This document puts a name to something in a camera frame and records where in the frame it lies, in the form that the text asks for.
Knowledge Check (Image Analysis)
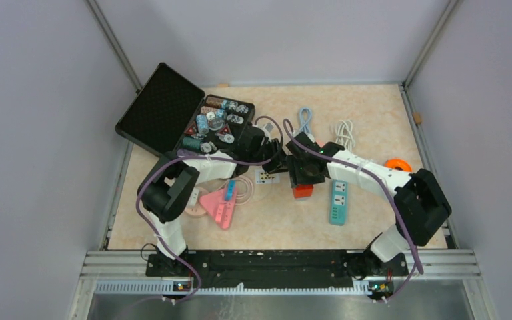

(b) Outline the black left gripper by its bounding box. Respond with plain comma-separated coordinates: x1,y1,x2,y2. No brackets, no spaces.
249,141,289,176

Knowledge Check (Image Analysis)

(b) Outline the red cube socket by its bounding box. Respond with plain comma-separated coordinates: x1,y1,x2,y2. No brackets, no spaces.
292,185,314,200

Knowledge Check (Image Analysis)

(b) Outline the teal power strip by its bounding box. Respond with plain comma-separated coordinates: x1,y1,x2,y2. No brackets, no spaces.
329,180,349,226

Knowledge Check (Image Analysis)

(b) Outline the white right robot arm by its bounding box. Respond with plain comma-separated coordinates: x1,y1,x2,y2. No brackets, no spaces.
287,133,452,275

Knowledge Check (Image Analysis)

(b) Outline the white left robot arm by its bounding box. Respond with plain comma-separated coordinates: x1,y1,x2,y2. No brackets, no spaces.
135,125,285,276

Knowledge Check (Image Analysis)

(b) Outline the pink round plug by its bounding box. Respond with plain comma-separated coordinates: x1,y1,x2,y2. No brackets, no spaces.
184,187,207,217

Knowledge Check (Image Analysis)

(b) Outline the blue small block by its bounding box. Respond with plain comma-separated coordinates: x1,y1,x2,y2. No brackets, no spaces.
224,179,235,201

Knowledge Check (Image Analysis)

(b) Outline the pink triangular power strip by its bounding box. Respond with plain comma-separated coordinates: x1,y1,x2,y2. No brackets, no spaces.
200,184,237,230

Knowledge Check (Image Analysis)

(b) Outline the black poker chip case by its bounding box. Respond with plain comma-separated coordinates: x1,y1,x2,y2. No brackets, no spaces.
115,63,255,157

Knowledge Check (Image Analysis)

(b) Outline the light blue coiled cable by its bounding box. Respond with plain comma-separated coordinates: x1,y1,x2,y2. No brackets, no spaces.
297,107,314,135

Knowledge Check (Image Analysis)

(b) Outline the white coiled cable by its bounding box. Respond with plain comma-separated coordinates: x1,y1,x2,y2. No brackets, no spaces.
334,119,356,151

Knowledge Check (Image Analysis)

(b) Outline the orange ring toy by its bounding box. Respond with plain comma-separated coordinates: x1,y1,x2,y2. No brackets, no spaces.
385,158,413,172

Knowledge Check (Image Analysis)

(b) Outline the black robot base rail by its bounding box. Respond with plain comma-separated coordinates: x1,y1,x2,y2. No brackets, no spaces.
145,250,409,289

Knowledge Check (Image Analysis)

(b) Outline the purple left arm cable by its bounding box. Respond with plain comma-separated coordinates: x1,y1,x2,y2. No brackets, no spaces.
134,115,285,303

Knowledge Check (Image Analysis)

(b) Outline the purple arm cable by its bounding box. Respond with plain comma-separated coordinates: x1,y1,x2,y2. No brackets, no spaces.
134,115,285,303
282,118,425,301

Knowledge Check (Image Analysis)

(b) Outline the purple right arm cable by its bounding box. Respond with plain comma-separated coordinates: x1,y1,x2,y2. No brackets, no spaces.
282,118,425,301

